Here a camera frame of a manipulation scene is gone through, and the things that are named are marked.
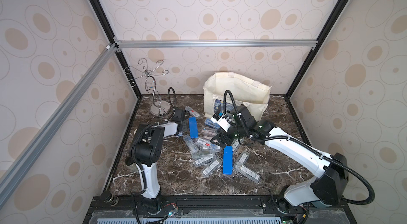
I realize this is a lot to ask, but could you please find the blue opaque case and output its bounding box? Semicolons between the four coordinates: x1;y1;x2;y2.
223;146;233;175
188;117;199;139

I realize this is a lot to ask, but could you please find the clear case barcode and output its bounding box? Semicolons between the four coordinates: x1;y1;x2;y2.
193;155;216;167
234;163;260;183
232;139;241;153
201;157;223;177
183;135;199;154

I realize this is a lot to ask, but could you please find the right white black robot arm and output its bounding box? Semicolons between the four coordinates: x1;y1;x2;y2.
211;105;375;213

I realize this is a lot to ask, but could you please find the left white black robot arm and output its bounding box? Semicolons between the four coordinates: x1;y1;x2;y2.
125;109;189;211

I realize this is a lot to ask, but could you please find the cream canvas starry-night tote bag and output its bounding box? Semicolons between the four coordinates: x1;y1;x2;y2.
203;72;271;121

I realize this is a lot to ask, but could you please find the clear case pink compass upper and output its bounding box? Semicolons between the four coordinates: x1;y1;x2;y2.
201;127;218;136

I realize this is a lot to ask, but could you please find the clear case green compass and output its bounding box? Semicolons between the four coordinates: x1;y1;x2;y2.
191;149;215;159

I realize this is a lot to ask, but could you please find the small clear case red label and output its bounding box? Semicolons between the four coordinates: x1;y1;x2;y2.
185;106;201;119

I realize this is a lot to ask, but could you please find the clear case right small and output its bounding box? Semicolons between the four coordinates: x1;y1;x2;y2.
233;150;250;169

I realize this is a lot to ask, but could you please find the chrome wire jewelry stand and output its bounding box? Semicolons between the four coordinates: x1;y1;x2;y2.
124;58;172;117

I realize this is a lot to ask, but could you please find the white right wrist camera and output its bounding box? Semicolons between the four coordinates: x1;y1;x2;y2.
210;112;235;132

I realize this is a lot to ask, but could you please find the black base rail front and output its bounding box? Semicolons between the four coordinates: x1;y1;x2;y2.
83;195;356;224

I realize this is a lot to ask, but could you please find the horizontal aluminium rail back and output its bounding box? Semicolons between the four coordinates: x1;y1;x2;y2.
117;39;318;49

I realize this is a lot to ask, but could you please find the aluminium rail left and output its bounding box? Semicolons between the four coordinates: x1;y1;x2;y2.
1;43;118;207

